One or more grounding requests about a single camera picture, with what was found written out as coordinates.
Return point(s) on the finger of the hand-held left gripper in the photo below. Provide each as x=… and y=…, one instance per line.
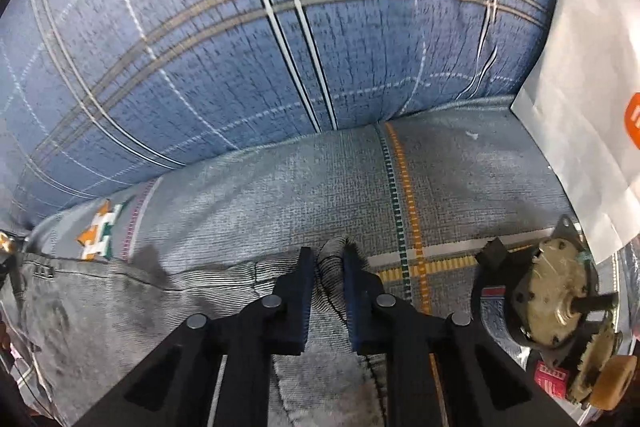
x=15, y=277

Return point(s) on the grey striped pants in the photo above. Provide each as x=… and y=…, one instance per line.
x=150, y=322

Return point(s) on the white paper bag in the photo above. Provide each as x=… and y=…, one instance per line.
x=585, y=97

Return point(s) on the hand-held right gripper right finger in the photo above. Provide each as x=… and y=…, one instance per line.
x=354, y=302

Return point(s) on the pink label box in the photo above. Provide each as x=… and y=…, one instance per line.
x=551, y=381

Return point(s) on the blue plaid quilt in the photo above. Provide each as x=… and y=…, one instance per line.
x=300, y=32

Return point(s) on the round metal motor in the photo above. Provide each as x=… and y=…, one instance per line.
x=555, y=292

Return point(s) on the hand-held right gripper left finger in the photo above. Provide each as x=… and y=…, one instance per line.
x=306, y=302

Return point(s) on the yellow foam wheel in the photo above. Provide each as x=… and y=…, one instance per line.
x=612, y=382

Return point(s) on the grey woven bed sheet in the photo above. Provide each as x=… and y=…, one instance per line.
x=310, y=187

